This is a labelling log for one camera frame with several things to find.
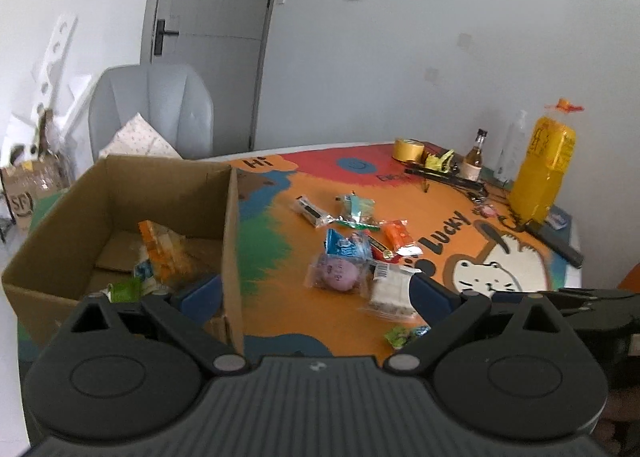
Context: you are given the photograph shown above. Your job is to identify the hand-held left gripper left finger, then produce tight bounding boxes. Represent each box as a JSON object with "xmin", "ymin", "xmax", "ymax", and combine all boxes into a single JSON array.
[{"xmin": 57, "ymin": 274, "xmax": 251, "ymax": 379}]

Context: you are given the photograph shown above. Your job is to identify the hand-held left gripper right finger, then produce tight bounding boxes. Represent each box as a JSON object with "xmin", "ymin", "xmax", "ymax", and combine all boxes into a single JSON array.
[{"xmin": 384, "ymin": 273, "xmax": 577, "ymax": 379}]

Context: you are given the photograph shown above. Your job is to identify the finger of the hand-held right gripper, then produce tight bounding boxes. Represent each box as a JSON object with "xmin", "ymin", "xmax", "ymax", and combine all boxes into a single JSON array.
[
  {"xmin": 539, "ymin": 288, "xmax": 640, "ymax": 302},
  {"xmin": 557, "ymin": 301, "xmax": 640, "ymax": 333}
]

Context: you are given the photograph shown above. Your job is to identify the white cracker packet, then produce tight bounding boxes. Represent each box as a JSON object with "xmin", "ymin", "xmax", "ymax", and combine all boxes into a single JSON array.
[{"xmin": 357, "ymin": 261, "xmax": 426, "ymax": 323}]

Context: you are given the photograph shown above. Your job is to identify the small green candy packet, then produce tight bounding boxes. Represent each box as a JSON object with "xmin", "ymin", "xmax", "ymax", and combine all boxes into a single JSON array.
[{"xmin": 384, "ymin": 324, "xmax": 432, "ymax": 350}]

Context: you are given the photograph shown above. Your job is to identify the red dark snack packet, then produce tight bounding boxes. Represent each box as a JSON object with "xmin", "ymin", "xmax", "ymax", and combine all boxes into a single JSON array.
[{"xmin": 367, "ymin": 232, "xmax": 423, "ymax": 263}]

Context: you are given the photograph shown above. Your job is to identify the purple round snack packet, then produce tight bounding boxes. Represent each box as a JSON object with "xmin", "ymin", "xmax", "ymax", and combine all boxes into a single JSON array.
[{"xmin": 305, "ymin": 253, "xmax": 371, "ymax": 295}]

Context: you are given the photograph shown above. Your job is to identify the teal green snack packet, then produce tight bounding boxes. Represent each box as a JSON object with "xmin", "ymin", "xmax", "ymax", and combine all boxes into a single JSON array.
[{"xmin": 334, "ymin": 193, "xmax": 382, "ymax": 230}]

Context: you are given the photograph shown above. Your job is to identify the black white snack bar packet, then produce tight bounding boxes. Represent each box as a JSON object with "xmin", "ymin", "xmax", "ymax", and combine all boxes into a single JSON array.
[{"xmin": 290, "ymin": 196, "xmax": 333, "ymax": 228}]

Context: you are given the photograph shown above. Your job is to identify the blue white snack packet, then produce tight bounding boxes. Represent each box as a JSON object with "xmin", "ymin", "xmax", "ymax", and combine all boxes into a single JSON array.
[{"xmin": 132, "ymin": 259, "xmax": 161, "ymax": 289}]

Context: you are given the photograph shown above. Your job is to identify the black remote control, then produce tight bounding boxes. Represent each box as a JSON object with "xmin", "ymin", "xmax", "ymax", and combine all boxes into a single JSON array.
[{"xmin": 525, "ymin": 220, "xmax": 585, "ymax": 268}]

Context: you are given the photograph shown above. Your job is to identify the orange clear snack packet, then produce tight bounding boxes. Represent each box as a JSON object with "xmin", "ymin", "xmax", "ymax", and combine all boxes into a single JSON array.
[{"xmin": 137, "ymin": 220, "xmax": 193, "ymax": 283}]

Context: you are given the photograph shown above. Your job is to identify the bunch of keys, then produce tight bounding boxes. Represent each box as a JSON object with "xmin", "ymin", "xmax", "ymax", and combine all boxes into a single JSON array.
[{"xmin": 467, "ymin": 190, "xmax": 498, "ymax": 218}]

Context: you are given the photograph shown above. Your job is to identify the black long bar tool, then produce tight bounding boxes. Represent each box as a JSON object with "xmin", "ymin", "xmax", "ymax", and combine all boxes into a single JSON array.
[{"xmin": 404, "ymin": 166, "xmax": 486, "ymax": 190}]

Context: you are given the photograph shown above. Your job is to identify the large yellow drink bottle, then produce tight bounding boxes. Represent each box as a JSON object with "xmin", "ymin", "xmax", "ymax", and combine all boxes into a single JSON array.
[{"xmin": 510, "ymin": 98, "xmax": 585, "ymax": 223}]

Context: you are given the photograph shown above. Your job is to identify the yellow green wrapper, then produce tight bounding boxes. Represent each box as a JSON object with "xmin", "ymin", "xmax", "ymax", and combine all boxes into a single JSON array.
[{"xmin": 422, "ymin": 150, "xmax": 456, "ymax": 173}]

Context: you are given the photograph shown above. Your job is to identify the small glass bottle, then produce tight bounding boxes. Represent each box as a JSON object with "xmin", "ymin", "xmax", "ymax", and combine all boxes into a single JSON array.
[{"xmin": 461, "ymin": 128, "xmax": 488, "ymax": 183}]

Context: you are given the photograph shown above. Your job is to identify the yellow tape roll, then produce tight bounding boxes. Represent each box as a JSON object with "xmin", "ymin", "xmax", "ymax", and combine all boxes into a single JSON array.
[{"xmin": 392, "ymin": 138, "xmax": 426, "ymax": 164}]

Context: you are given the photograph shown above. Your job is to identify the clear plastic bottle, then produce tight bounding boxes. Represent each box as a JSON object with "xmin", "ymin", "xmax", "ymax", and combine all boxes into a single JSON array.
[{"xmin": 495, "ymin": 110, "xmax": 530, "ymax": 183}]

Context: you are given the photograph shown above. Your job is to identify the dotted beige cushion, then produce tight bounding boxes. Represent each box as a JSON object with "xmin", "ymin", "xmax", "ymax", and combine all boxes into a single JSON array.
[{"xmin": 99, "ymin": 113, "xmax": 182, "ymax": 160}]

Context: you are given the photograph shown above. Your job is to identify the grey chair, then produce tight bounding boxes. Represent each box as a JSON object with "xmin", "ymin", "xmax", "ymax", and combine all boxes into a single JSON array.
[{"xmin": 89, "ymin": 63, "xmax": 215, "ymax": 163}]

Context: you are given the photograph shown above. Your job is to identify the small cardboard box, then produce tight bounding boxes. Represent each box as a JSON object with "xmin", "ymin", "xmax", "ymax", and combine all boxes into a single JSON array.
[{"xmin": 0, "ymin": 157, "xmax": 71, "ymax": 230}]

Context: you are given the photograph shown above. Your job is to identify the white foam board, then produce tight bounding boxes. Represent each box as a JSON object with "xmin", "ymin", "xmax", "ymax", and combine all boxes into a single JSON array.
[{"xmin": 30, "ymin": 14, "xmax": 96, "ymax": 148}]

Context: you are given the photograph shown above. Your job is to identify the black door handle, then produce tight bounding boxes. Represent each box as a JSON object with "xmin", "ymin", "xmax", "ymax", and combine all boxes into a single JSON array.
[{"xmin": 154, "ymin": 20, "xmax": 180, "ymax": 55}]

